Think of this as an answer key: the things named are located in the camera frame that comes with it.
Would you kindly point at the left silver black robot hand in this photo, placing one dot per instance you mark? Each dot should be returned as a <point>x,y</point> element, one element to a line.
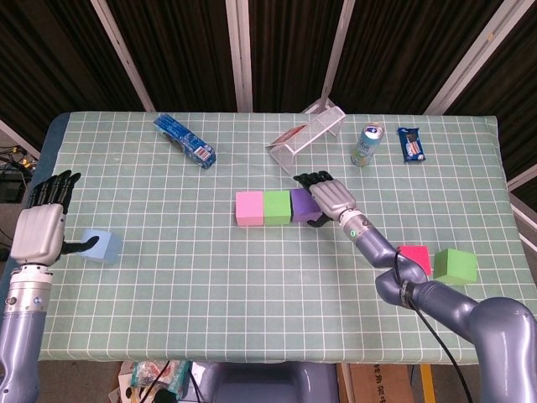
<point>35,235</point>

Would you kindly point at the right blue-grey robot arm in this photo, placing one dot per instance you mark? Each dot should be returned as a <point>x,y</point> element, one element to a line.
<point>453,302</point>

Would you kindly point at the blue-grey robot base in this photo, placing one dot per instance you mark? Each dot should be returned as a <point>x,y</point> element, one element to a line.
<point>272,384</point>

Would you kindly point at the red card in basket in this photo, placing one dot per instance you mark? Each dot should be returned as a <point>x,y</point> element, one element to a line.
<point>289,135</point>

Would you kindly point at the white metal frame post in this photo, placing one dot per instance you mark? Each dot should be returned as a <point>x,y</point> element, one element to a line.
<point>474,54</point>
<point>337,50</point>
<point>524,176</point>
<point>121,50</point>
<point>239,54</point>
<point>19,138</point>
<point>524,222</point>

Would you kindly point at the yellow bar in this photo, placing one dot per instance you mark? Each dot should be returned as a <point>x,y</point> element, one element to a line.
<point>427,384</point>

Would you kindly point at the black pleated curtain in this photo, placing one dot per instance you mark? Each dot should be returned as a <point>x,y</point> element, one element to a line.
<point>180,50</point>

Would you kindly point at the green checked tablecloth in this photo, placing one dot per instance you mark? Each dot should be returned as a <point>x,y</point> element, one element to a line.
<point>235,302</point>

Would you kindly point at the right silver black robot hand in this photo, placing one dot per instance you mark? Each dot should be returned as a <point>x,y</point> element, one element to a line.
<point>333,199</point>

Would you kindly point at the red foam cube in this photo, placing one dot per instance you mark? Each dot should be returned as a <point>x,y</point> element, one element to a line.
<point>419,258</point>

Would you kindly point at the green white drink can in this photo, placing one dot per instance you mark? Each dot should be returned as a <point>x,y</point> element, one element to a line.
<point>367,147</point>

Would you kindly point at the long blue cookie box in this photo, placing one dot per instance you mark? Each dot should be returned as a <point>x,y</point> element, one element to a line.
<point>186,142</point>

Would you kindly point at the purple foam cube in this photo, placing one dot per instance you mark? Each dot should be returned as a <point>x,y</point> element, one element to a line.
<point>302,205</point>

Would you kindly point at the black box device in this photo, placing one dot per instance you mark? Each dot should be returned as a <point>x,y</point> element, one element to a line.
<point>10,191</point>

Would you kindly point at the white printed bag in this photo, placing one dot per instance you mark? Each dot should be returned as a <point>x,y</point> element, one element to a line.
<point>123,384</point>

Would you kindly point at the green foam cube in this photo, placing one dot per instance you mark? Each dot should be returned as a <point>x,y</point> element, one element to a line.
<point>277,207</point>
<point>455,266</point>

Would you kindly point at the brown cardboard box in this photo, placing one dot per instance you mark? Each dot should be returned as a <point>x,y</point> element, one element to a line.
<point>377,384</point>

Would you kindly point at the dark blue cookie packet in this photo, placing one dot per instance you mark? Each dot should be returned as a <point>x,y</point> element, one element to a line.
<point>412,146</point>

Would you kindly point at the light blue foam cube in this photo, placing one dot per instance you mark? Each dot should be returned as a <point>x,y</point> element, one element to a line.
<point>107,249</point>

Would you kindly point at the pink foam cube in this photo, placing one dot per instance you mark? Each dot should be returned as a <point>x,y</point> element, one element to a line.
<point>249,209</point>

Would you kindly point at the teal snack bag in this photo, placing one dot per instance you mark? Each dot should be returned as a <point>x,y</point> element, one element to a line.
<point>176,373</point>

